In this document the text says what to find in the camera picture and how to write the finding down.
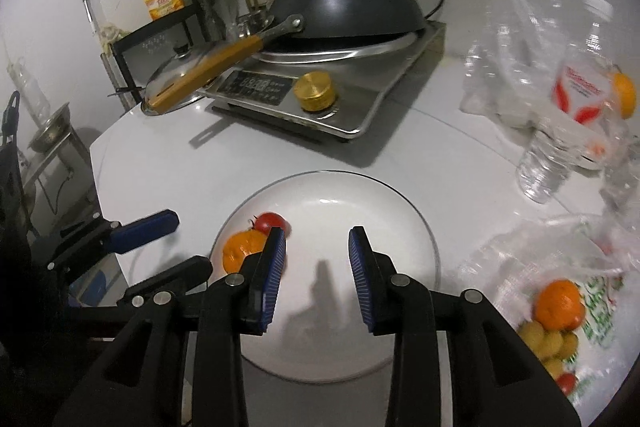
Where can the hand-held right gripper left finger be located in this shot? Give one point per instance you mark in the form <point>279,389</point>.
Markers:
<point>272,277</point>

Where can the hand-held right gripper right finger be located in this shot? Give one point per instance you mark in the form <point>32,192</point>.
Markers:
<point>360,277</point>

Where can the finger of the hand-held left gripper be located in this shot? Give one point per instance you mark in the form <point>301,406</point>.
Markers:
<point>185,272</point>
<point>150,227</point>

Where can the orange mandarin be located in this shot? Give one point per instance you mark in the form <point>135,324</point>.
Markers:
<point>560,304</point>
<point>624,94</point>
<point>240,249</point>

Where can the white round plate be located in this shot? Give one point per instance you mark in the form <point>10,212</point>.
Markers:
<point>325,217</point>

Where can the green-printed plastic bag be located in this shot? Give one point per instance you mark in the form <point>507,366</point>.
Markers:
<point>500,267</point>

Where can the small yellow round fruit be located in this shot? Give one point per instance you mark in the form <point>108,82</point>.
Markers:
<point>555,368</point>
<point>530,334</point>
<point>571,343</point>
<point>552,343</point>

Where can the small red tomato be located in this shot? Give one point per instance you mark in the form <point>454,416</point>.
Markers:
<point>567,383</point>

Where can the metal stand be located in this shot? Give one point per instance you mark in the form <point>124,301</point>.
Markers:
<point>60,177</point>

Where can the metal bowl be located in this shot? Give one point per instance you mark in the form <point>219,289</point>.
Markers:
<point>47,132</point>

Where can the glass pot lid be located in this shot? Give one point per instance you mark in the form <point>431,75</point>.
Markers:
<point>170,69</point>

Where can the steel induction cooker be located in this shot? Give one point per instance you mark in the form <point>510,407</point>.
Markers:
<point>350,107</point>

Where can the gold round knob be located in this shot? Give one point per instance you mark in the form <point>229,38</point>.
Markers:
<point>314,92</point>

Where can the black metal rack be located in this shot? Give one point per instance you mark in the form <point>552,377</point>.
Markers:
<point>150,34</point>

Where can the stainless steel pan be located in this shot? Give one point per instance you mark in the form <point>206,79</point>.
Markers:
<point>340,53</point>

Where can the clear plastic bag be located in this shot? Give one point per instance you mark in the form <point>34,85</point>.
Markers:
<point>490,57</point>

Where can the clear water bottle red label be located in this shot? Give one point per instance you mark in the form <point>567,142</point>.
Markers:
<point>575,87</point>

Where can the grey wall pipe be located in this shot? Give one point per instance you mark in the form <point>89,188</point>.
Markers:
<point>92,17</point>

